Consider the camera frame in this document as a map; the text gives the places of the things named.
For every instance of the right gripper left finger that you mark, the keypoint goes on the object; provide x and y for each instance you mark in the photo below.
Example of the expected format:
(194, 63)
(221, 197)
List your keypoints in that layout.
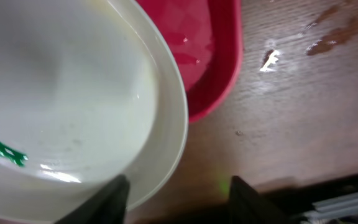
(107, 206)

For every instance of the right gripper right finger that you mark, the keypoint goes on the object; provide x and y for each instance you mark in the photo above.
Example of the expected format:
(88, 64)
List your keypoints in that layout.
(246, 206)

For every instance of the white plate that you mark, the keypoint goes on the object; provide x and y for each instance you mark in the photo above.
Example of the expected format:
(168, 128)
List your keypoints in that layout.
(89, 90)

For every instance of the red plastic tray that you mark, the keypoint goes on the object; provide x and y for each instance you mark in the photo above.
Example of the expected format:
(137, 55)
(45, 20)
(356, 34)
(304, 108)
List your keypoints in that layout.
(205, 38)

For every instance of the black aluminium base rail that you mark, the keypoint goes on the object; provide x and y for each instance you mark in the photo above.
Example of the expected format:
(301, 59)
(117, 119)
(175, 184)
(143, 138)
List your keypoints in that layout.
(340, 210)

